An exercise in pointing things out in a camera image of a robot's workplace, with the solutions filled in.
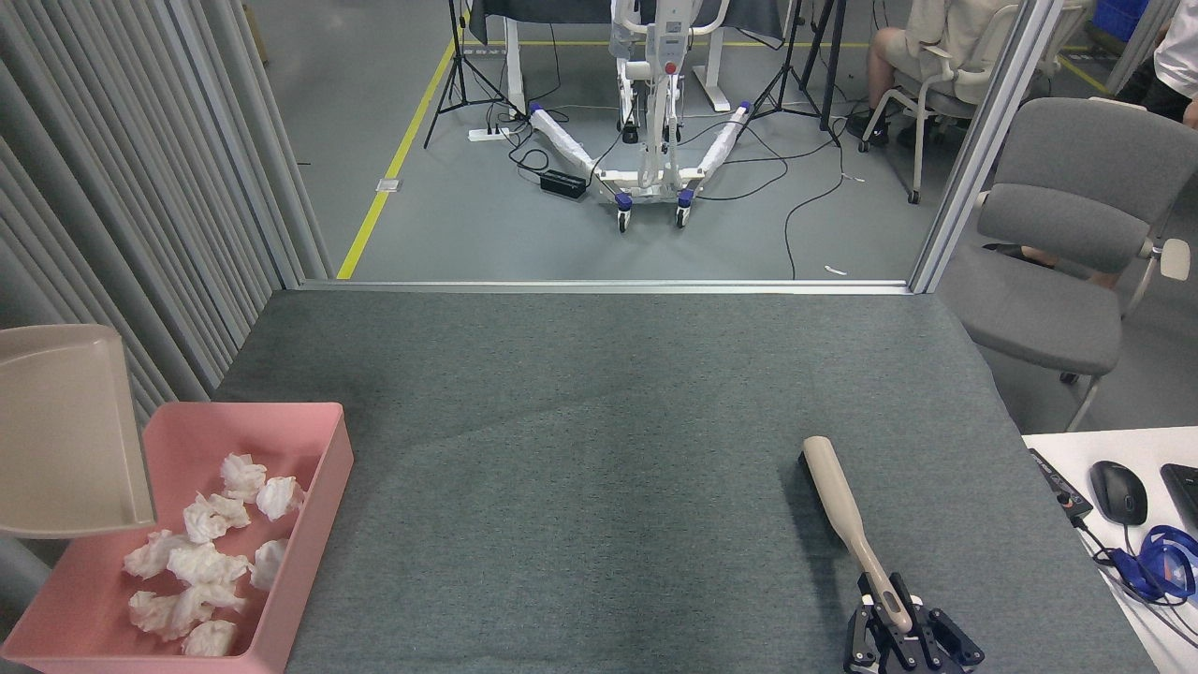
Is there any thin black desk cable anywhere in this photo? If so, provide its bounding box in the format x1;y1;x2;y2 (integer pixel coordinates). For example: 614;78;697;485
1072;520;1198;647

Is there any beige plastic dustpan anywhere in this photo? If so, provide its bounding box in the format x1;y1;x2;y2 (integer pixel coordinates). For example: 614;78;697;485
0;325;157;539

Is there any silver table rail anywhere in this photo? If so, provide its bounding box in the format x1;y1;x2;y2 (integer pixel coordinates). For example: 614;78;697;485
299;279;913;297

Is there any blue plastic crate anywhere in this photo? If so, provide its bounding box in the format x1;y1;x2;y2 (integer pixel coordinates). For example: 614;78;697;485
1090;0;1157;43

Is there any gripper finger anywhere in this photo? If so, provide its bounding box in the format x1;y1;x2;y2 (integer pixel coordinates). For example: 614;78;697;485
889;573;986;670
844;576;913;674

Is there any blue cable bundle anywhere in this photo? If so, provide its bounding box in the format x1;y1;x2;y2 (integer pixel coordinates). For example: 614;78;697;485
1095;524;1198;605

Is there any slim black device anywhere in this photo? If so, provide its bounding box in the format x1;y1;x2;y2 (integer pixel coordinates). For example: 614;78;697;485
1028;447;1094;523

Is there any black keyboard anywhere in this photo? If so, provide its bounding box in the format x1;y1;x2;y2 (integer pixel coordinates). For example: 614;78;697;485
1161;463;1198;535

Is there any pink plastic bin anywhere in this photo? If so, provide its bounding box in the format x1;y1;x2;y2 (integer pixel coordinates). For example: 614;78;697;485
0;403;355;674

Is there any silver post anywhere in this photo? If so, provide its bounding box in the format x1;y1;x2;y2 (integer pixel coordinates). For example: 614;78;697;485
910;0;1063;294

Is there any white wheeled stand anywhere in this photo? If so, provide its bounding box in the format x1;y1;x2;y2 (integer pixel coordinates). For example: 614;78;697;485
524;0;754;233

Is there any black tripod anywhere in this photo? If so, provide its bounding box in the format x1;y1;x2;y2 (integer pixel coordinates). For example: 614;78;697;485
423;0;525;151
739;0;843;149

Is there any seated person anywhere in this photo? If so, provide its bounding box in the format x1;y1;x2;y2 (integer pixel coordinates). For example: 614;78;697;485
847;0;1021;146

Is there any beige hand brush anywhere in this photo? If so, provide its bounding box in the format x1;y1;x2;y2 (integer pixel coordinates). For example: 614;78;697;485
800;435;913;636

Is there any white side table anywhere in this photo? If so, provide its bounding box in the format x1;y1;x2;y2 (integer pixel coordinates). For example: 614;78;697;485
1022;426;1198;674

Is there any grey pleated curtain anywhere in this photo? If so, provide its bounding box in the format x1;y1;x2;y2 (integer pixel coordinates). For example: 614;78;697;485
0;0;333;637

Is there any white office chair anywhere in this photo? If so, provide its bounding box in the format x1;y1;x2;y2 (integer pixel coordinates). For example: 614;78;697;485
859;5;1021;205

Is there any black computer mouse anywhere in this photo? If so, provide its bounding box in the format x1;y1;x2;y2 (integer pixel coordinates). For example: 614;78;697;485
1088;461;1149;527

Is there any grey padded chair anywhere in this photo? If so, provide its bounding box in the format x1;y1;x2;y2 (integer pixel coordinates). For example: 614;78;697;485
936;96;1194;433

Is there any black floor cable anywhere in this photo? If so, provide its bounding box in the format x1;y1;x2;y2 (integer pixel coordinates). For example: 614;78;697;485
487;94;609;188
693;112;848;282

